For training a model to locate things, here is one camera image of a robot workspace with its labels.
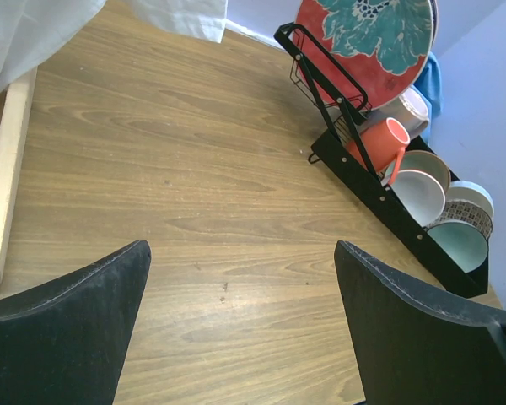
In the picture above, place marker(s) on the orange mug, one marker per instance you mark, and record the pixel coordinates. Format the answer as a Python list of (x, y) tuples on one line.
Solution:
[(385, 143)]

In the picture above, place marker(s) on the blue cloth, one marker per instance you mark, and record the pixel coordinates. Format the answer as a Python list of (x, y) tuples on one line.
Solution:
[(429, 85)]

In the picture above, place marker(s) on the wooden clothes rack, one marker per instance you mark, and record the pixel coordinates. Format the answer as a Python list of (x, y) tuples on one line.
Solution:
[(15, 107)]

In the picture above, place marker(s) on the black wire dish rack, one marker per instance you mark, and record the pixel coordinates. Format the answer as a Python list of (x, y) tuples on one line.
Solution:
[(341, 150)]

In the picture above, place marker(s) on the white t-shirt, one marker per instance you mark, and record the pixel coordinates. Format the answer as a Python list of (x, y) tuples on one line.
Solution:
[(32, 31)]

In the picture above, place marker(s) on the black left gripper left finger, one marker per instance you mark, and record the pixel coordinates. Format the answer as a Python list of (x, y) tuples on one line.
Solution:
[(66, 341)]

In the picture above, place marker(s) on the blue white floral plate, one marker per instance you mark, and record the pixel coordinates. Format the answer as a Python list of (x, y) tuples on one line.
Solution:
[(435, 17)]

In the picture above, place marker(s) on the pink mug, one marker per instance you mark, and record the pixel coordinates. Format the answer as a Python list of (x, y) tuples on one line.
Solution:
[(409, 109)]

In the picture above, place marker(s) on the teal bowl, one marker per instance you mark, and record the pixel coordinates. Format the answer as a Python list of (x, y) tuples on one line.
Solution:
[(462, 242)]

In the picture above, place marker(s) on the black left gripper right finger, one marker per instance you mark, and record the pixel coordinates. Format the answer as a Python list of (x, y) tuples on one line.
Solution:
[(416, 343)]

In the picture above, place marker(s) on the red teal floral plate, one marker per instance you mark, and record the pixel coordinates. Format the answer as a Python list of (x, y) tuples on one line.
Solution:
[(383, 45)]

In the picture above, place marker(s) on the white orange bowl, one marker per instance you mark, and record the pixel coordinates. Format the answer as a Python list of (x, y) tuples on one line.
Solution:
[(420, 194)]

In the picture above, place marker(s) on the white patterned bowl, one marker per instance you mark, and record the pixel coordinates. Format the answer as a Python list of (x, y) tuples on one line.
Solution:
[(469, 203)]

